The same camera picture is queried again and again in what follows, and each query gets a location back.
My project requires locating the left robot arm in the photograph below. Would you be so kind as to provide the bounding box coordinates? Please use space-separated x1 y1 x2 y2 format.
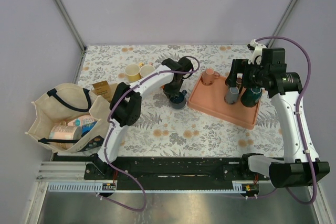
95 56 200 179

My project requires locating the dark green mug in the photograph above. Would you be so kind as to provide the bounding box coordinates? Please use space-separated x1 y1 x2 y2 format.
240 87 262 108

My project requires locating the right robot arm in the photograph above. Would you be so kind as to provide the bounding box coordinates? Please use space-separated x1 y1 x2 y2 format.
225 48 330 188

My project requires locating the pink can in bag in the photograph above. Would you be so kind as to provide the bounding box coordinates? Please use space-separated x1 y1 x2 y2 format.
49 125 82 144

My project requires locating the grey-blue square mug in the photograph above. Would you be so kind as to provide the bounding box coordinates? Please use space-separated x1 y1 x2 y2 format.
224 87 240 105

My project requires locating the brown paper packet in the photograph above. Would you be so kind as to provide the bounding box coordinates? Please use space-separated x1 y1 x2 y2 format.
92 81 118 102

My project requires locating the light pink mug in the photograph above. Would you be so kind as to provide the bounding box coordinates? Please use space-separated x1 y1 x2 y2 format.
139 63 155 78

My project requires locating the salmon textured mug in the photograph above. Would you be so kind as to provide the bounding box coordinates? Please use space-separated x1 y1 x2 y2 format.
201 68 220 86

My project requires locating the blue mug cream base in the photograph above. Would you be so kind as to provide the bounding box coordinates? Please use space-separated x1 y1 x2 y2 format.
170 90 187 110

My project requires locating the yellow mug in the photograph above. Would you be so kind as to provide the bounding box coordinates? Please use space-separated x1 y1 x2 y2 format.
124 64 141 82

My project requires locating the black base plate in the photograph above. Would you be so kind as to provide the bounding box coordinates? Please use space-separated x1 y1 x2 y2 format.
83 156 271 182

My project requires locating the salmon pink tray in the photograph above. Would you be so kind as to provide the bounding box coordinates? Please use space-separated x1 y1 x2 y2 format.
187 76 260 130

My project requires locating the brown striped mug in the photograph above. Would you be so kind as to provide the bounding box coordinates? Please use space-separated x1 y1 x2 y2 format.
236 77 243 89

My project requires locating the floral table mat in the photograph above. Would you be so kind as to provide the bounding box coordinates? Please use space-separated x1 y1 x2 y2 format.
78 45 284 157

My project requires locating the cream tote bag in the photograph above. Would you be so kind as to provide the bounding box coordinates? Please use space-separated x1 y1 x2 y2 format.
26 83 110 154

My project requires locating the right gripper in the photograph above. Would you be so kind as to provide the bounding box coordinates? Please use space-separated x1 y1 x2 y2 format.
225 59 269 89

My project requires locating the white cable duct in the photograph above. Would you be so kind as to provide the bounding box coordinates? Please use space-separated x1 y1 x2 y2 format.
48 178 259 194

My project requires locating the aluminium frame rail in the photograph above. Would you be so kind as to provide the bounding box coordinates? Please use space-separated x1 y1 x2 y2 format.
39 0 87 51

